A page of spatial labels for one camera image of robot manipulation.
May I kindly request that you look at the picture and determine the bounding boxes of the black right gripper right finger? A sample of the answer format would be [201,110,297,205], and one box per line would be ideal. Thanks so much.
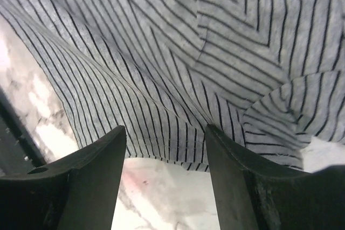
[205,125,344,229]

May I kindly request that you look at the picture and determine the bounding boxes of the grey striped underwear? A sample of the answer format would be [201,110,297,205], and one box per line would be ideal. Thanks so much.
[1,0,344,171]

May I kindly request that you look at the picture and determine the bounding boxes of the black metal base rail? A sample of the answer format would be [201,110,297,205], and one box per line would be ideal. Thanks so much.
[1,91,46,176]

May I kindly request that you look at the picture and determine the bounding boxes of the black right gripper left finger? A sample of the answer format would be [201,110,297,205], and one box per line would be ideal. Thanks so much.
[1,126,126,229]

